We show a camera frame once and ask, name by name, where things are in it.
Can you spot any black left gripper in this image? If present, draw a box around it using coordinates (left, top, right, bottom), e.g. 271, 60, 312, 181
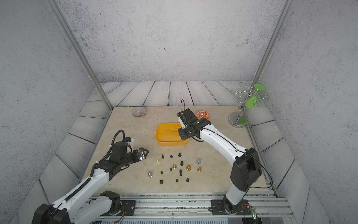
119, 147, 150, 169

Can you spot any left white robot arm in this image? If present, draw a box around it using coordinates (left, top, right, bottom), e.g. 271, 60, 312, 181
32, 130, 149, 224

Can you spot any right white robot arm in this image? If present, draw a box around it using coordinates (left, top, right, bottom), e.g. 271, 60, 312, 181
178, 116, 263, 208

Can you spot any yellow plastic storage box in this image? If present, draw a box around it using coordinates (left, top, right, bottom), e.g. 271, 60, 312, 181
155, 123, 189, 146

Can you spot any orange patterned ceramic bowl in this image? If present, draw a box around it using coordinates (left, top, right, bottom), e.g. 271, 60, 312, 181
196, 110, 211, 120

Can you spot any small clear glass bowl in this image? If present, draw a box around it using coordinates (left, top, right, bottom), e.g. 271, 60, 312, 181
132, 107, 147, 118

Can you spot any green cup on stand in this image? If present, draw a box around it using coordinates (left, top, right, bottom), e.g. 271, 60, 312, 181
244, 83, 267, 108

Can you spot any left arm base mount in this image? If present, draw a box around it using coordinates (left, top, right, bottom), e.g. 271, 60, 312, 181
101, 200, 137, 217

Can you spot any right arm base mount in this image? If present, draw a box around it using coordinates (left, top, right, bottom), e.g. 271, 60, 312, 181
208, 197, 252, 216

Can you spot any aluminium rail frame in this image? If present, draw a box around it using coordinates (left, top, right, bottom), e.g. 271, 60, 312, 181
50, 190, 297, 224

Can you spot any left aluminium corner post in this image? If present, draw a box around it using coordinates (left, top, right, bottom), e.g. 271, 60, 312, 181
45, 0, 114, 111

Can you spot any aluminium corner post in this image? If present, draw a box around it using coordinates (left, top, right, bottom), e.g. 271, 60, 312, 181
250, 0, 294, 89
45, 0, 114, 111

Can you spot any right aluminium corner post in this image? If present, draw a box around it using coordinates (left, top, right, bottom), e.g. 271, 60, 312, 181
250, 0, 294, 89

